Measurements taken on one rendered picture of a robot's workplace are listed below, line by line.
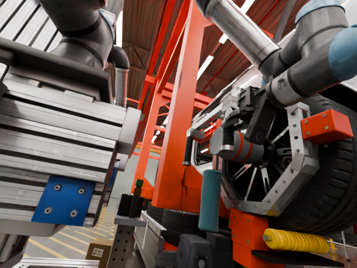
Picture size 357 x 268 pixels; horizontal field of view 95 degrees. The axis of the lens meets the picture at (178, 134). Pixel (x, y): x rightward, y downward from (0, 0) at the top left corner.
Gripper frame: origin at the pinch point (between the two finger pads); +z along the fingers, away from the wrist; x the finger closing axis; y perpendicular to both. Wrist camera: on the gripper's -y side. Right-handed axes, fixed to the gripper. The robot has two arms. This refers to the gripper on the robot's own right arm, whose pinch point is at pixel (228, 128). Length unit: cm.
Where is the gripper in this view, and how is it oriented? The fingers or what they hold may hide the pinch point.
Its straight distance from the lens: 58.1
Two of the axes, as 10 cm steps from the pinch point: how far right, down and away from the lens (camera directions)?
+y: 1.5, -9.2, 3.7
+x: -9.3, -2.6, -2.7
